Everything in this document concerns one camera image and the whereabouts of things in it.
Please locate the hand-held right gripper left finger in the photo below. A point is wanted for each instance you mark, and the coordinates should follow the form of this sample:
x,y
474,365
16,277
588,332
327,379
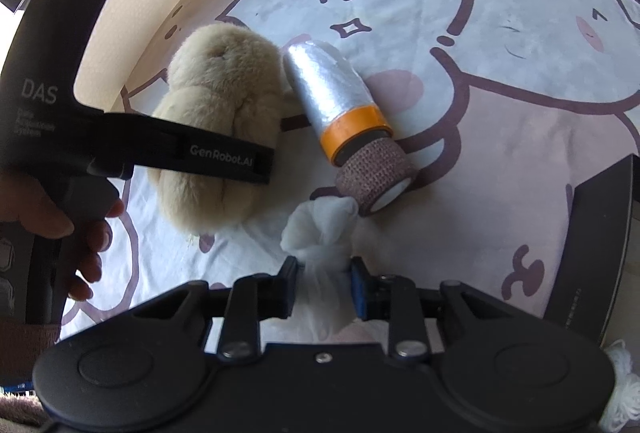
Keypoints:
x,y
292,280

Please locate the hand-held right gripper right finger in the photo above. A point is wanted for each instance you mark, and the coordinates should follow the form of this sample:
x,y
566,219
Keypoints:
x,y
357,288

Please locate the white mesh bundle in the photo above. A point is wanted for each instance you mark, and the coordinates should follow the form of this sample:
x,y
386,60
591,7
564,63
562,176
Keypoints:
x,y
320,233

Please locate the brown bandage roll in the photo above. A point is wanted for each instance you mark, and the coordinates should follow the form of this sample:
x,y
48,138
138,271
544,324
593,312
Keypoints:
x,y
370,173

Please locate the beige plush bunny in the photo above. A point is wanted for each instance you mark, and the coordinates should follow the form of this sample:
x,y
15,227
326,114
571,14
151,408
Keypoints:
x,y
220,78

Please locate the silver film roll orange band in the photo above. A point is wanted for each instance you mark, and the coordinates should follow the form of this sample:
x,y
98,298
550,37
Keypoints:
x,y
325,83

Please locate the black cardboard box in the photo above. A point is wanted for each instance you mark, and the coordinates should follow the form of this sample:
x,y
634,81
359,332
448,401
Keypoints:
x,y
595,253

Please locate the white yarn ball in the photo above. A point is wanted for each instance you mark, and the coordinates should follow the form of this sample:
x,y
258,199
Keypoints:
x,y
625,393

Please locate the person's left hand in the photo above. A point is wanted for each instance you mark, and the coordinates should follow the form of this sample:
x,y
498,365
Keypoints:
x,y
35,208

